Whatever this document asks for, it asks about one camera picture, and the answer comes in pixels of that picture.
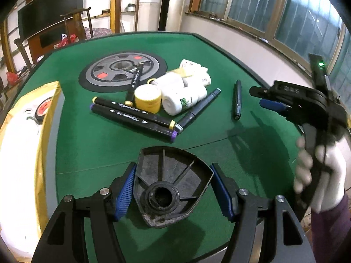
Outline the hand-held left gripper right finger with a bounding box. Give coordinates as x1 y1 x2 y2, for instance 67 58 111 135
211 163 316 263

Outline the short black pen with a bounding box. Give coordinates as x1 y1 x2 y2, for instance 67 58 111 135
233 80 243 120

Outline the person's right forearm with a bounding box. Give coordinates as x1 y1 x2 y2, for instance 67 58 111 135
310 193 351 263

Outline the person's right hand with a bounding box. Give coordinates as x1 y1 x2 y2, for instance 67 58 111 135
293 136 346 213

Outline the dark wooden chair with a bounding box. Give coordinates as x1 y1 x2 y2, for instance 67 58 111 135
60 7 93 44

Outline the yellow tape roll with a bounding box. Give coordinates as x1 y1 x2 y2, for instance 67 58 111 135
134 84 162 113

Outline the white tray yellow rim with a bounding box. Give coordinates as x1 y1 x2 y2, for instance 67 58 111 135
0 81 62 258

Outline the red plastic bag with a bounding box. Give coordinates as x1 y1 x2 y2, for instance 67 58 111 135
54 34 78 49

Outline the black television screen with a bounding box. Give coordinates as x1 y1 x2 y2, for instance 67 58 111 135
17 0 85 41

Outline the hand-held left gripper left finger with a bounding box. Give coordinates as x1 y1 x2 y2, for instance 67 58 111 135
31 163 137 263

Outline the black marker grey cap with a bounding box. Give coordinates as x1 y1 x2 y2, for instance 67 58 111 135
175 88 222 132

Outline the brown wooden cabinet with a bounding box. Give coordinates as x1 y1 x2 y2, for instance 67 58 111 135
28 25 86 64

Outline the black marker tan cap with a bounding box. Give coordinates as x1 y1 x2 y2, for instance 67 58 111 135
125 62 145 107

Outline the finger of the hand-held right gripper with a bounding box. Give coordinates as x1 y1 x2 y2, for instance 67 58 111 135
249 86 275 98
259 99 289 113

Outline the wooden framed window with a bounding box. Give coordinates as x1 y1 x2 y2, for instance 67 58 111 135
274 0 346 62
190 0 276 39

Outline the black marker purple cap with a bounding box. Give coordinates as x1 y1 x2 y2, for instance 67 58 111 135
90 104 177 144

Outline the black vertical pipe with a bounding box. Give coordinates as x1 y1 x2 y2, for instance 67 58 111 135
164 0 176 31

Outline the black marker yellow cap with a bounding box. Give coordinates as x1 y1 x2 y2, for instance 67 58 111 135
92 96 176 130

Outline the white bottle green label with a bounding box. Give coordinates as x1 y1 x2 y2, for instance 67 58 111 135
161 84 208 116

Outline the grey round wheel panel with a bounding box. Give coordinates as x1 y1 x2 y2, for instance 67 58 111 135
78 52 168 92

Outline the black fan-shaped plastic part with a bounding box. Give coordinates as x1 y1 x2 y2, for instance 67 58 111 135
132 146 214 228

